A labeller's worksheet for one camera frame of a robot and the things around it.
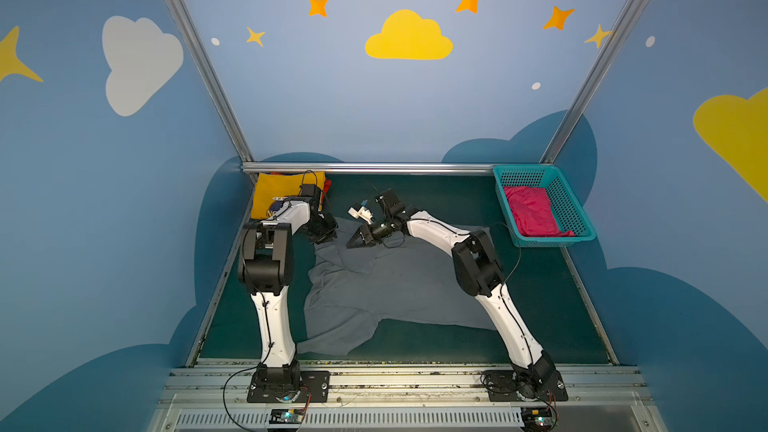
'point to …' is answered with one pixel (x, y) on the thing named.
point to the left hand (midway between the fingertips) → (339, 233)
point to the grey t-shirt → (353, 289)
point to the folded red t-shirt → (327, 186)
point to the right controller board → (538, 418)
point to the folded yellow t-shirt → (269, 186)
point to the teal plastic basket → (568, 211)
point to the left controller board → (286, 416)
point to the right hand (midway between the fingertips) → (349, 245)
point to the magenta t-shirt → (532, 212)
